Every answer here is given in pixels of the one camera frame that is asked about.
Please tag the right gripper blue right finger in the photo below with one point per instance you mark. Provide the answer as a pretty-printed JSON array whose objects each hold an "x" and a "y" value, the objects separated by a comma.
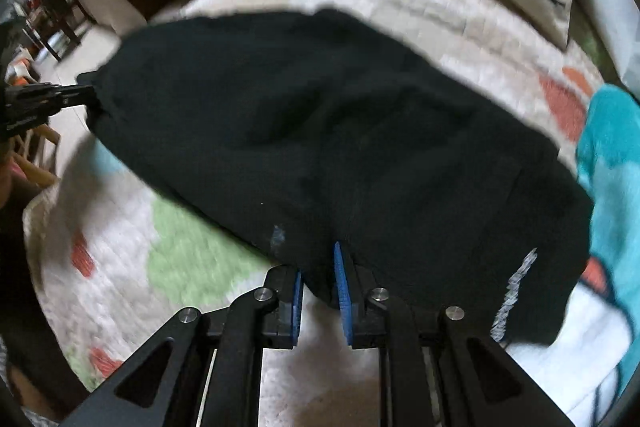
[{"x": 353, "y": 302}]

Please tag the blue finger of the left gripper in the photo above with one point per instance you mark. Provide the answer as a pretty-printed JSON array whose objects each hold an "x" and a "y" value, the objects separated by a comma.
[{"x": 76, "y": 95}]

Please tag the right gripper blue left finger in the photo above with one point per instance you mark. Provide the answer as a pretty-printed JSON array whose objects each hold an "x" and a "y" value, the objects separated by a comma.
[{"x": 280, "y": 329}]

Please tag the black pants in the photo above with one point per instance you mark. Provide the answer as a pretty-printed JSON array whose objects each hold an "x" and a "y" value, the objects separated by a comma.
[{"x": 301, "y": 134}]

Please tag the dark wooden chair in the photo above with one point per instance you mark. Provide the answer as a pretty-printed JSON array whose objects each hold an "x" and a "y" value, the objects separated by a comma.
[{"x": 47, "y": 18}]

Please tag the patterned heart quilt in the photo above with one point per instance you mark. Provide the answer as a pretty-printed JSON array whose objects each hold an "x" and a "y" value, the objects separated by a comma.
[{"x": 112, "y": 260}]

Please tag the teal star towel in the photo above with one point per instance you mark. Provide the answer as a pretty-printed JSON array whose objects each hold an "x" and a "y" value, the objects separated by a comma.
[{"x": 607, "y": 158}]

